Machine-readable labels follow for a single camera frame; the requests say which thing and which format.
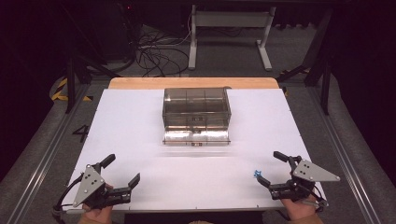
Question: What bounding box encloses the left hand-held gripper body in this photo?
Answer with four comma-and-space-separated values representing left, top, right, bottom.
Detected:
72, 163, 133, 211

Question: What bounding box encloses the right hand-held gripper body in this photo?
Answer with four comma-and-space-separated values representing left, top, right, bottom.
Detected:
268, 155, 341, 202

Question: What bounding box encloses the person's left hand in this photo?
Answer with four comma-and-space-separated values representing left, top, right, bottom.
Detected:
81, 183, 115, 224

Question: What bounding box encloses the person's right hand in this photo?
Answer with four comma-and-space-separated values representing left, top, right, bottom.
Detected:
279, 194, 318, 220

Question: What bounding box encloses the white table mat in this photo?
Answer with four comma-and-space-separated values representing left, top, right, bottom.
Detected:
64, 88, 327, 213

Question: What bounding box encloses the yellow black hazard tape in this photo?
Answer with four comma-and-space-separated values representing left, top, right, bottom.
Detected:
50, 77, 94, 103

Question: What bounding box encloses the black metal stand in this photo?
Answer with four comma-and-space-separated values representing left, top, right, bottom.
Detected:
58, 3, 123, 115
276, 8, 333, 117

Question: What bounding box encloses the clear plastic drawer box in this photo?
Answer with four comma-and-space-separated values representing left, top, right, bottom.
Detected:
162, 87, 233, 147

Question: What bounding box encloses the wooden table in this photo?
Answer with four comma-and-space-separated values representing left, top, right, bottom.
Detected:
107, 77, 281, 91

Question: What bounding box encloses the black equipment cabinet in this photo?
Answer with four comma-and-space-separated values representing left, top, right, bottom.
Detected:
88, 0, 138, 64

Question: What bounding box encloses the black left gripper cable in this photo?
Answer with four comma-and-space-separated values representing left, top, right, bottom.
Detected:
51, 173, 86, 224

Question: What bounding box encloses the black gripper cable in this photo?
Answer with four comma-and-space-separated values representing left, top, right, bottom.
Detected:
51, 173, 86, 224
309, 185, 330, 214

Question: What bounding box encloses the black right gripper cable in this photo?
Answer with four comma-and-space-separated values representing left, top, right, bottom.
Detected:
309, 185, 330, 214

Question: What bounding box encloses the aluminium floor rail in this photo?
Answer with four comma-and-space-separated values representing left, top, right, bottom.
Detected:
306, 86, 382, 224
5, 83, 93, 224

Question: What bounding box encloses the tangle of black floor cables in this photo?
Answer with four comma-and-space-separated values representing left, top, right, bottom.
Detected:
133, 12, 192, 78

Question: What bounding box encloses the white metal desk frame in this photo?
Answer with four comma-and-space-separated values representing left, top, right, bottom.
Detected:
187, 4, 277, 72

